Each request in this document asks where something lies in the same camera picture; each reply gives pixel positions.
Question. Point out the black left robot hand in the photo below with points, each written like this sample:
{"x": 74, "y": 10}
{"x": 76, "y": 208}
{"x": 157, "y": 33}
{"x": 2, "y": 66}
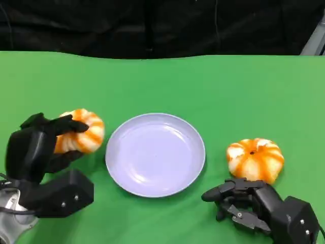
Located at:
{"x": 28, "y": 152}

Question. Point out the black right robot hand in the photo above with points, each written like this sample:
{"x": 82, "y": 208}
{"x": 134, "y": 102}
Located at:
{"x": 261, "y": 200}

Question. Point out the orange white toy bread roll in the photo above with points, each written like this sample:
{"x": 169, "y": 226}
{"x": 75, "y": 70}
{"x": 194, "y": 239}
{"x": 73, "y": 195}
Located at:
{"x": 255, "y": 160}
{"x": 83, "y": 134}

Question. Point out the lilac plate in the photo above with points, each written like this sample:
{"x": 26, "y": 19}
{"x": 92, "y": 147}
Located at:
{"x": 155, "y": 155}

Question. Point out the green table cloth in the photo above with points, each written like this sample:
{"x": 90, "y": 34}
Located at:
{"x": 162, "y": 86}

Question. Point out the black backdrop curtain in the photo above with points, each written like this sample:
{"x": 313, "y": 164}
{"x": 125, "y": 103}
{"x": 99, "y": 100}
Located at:
{"x": 152, "y": 25}

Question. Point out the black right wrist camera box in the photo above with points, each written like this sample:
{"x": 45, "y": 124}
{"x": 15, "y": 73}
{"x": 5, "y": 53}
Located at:
{"x": 300, "y": 221}

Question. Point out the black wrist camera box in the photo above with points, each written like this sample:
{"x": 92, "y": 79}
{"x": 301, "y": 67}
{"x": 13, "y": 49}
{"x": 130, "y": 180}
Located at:
{"x": 300, "y": 221}
{"x": 66, "y": 194}

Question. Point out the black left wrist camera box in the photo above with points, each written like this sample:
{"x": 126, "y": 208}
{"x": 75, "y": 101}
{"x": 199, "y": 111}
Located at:
{"x": 66, "y": 194}

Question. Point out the grey metal frame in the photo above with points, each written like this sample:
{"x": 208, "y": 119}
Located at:
{"x": 314, "y": 40}

